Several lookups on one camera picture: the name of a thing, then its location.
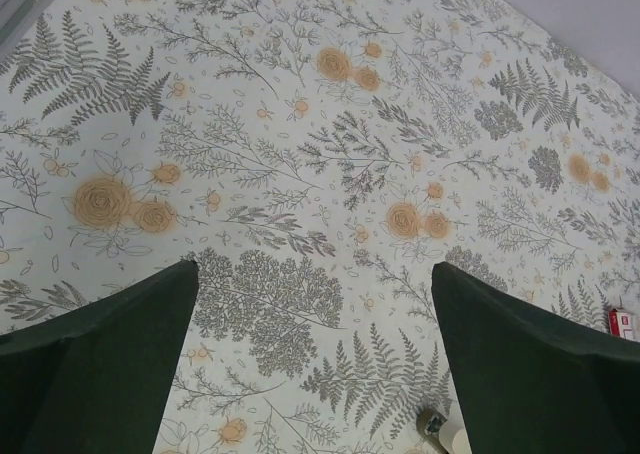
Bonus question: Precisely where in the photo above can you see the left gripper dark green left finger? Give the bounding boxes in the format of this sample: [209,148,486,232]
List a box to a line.
[1,261,199,453]

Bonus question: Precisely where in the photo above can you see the red white staple box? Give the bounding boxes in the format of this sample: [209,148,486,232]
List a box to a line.
[608,308,639,342]

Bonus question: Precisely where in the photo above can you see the floral patterned table mat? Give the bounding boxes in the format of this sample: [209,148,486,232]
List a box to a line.
[1,0,639,453]

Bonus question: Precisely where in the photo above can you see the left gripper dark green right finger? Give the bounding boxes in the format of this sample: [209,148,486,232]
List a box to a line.
[431,262,639,453]

